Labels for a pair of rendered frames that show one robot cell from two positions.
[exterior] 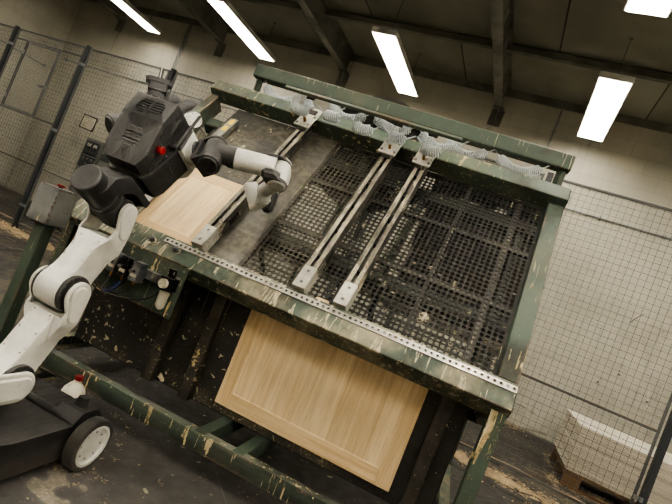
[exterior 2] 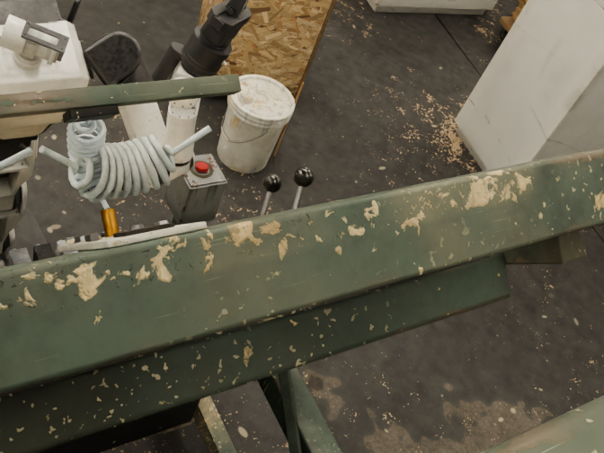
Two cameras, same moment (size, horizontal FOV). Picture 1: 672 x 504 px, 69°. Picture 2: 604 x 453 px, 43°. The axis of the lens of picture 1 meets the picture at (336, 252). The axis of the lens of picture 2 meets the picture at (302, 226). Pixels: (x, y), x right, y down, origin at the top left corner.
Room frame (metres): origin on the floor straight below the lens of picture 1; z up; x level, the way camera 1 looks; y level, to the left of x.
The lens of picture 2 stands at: (3.22, 0.08, 2.45)
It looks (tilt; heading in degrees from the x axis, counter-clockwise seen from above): 46 degrees down; 117
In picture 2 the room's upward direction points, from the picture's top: 26 degrees clockwise
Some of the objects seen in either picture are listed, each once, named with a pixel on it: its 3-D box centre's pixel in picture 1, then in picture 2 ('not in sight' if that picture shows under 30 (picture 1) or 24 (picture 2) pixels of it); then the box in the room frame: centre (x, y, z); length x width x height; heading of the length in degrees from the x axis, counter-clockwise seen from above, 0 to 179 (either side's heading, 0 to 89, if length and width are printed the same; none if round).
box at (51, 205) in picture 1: (52, 206); (194, 190); (2.23, 1.28, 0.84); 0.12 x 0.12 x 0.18; 75
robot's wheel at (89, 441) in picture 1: (88, 443); not in sight; (1.86, 0.60, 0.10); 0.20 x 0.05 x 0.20; 165
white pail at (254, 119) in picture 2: not in sight; (256, 118); (1.65, 2.26, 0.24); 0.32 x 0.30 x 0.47; 69
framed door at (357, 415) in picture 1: (319, 387); not in sight; (2.24, -0.16, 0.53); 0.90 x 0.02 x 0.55; 75
